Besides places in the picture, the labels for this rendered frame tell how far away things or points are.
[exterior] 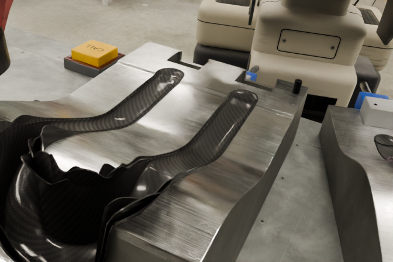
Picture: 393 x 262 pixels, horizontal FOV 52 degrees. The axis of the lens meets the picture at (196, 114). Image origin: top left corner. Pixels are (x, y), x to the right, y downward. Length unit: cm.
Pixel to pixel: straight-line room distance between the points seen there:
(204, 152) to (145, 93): 13
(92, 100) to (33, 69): 28
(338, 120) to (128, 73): 30
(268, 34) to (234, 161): 48
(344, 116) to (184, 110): 24
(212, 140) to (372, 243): 19
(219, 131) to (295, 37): 44
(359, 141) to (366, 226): 17
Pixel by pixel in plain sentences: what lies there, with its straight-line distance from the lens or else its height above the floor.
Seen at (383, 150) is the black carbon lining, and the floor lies 85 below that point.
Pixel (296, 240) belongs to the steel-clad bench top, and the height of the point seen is 80.
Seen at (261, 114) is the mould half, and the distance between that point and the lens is 51.
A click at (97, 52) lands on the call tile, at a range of 75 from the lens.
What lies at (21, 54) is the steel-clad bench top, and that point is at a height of 80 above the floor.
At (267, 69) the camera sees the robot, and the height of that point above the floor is 79.
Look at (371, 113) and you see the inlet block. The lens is 60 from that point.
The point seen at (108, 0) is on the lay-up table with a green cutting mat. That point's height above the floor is 5.
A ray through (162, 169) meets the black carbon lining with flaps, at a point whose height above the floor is 92.
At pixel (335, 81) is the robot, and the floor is 79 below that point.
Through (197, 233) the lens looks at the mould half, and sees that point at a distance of 28.
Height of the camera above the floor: 115
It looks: 33 degrees down
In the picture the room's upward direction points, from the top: 7 degrees clockwise
